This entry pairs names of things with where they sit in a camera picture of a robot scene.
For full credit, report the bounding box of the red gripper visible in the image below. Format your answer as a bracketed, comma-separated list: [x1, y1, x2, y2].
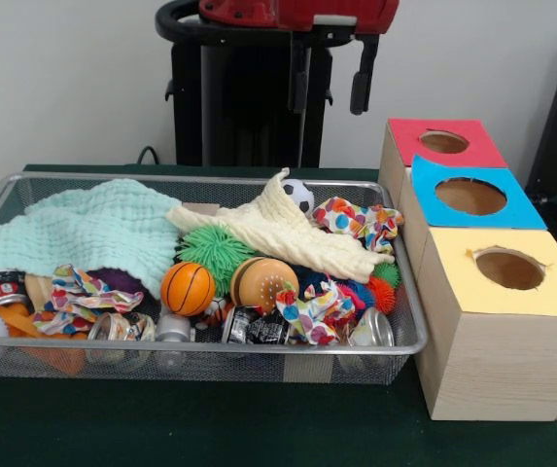
[276, 0, 400, 117]

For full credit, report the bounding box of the colourful polka dot cloth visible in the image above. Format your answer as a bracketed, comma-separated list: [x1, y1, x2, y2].
[275, 279, 357, 346]
[32, 264, 146, 337]
[310, 196, 405, 255]

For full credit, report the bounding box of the shallow mesh bin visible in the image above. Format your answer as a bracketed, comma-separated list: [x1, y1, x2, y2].
[0, 172, 429, 385]

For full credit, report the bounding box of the wooden box with three holes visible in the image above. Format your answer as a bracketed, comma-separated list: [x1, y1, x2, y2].
[378, 118, 557, 422]

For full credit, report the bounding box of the small toy soccer ball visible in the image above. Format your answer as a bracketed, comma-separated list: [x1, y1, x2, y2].
[280, 178, 316, 215]

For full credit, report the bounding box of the cream waffle cloth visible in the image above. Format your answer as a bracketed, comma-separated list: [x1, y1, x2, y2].
[166, 167, 396, 284]

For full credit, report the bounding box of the green spiky rubber ball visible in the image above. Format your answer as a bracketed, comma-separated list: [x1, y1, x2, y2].
[176, 224, 260, 283]

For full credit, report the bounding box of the hamburger toy ball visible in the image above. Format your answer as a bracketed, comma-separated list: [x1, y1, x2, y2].
[228, 256, 301, 315]

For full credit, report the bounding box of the orange toy basketball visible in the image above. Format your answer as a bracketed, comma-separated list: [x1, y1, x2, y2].
[159, 261, 217, 317]

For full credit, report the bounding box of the mint green waffle cloth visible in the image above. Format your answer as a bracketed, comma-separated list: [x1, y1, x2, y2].
[0, 178, 182, 298]

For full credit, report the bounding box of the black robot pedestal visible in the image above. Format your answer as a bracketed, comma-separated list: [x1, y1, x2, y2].
[155, 0, 333, 169]

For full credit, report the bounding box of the black cable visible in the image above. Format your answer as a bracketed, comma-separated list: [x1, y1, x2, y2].
[136, 144, 163, 166]

